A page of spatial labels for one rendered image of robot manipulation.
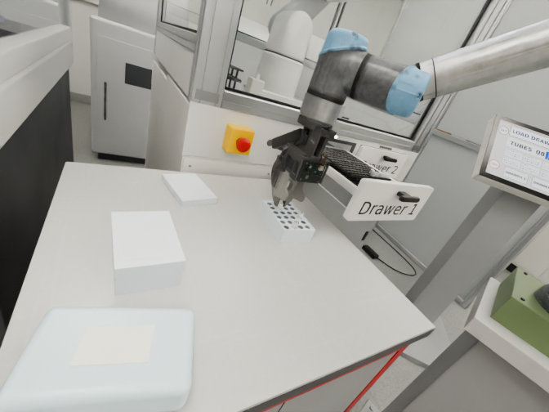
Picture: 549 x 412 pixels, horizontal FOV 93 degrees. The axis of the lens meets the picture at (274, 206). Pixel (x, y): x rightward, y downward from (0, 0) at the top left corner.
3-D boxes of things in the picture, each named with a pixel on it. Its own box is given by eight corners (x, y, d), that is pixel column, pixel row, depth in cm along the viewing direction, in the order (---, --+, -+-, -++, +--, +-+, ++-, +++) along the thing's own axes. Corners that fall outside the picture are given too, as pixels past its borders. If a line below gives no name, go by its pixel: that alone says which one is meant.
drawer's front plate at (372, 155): (395, 178, 118) (408, 155, 113) (351, 172, 103) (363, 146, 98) (392, 176, 119) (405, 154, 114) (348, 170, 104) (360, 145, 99)
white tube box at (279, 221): (310, 242, 61) (315, 230, 59) (278, 244, 56) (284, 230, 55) (286, 212, 70) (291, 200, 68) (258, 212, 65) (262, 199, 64)
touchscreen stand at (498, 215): (461, 386, 132) (653, 225, 86) (376, 343, 139) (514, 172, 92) (435, 313, 176) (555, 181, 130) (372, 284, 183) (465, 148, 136)
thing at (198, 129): (402, 181, 125) (418, 153, 118) (181, 154, 71) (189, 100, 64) (301, 120, 193) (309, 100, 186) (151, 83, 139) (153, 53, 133)
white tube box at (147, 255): (180, 285, 39) (185, 260, 37) (113, 297, 34) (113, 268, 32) (166, 234, 48) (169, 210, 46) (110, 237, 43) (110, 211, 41)
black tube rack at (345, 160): (381, 197, 82) (391, 179, 79) (341, 194, 72) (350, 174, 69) (338, 166, 97) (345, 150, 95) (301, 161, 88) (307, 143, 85)
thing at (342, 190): (408, 212, 78) (419, 194, 75) (348, 212, 65) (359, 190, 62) (330, 158, 107) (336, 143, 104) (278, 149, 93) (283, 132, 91)
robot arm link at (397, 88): (431, 77, 48) (375, 59, 51) (436, 69, 38) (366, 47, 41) (408, 119, 51) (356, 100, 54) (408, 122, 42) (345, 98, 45)
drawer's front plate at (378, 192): (413, 220, 78) (435, 188, 73) (345, 221, 63) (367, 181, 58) (408, 217, 80) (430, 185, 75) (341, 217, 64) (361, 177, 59)
